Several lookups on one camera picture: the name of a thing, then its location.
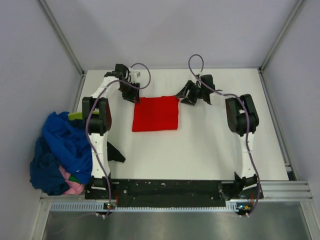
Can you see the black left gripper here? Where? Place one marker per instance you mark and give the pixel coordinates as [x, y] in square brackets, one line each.
[133, 96]

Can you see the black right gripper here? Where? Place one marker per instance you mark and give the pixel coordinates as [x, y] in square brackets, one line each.
[190, 86]

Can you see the red printed t shirt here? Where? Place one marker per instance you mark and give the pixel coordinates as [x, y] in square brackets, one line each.
[156, 114]

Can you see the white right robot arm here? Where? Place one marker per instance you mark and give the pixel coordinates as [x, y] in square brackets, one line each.
[242, 120]

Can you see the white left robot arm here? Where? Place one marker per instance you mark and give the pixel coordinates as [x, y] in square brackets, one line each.
[97, 118]

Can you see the green plastic basket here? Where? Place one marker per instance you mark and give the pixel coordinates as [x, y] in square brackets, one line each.
[75, 116]

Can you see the black t shirt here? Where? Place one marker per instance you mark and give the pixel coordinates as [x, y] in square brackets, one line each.
[113, 154]

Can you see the blue t shirt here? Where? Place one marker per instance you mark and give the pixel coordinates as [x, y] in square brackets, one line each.
[63, 142]

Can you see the green t shirt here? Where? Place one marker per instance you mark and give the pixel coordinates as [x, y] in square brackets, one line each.
[72, 178]

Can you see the pink t shirt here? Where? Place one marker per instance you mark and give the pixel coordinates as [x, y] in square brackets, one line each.
[75, 188]

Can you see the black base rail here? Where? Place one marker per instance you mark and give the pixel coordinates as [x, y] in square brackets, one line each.
[135, 193]

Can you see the aluminium frame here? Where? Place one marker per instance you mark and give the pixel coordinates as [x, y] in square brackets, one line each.
[291, 190]

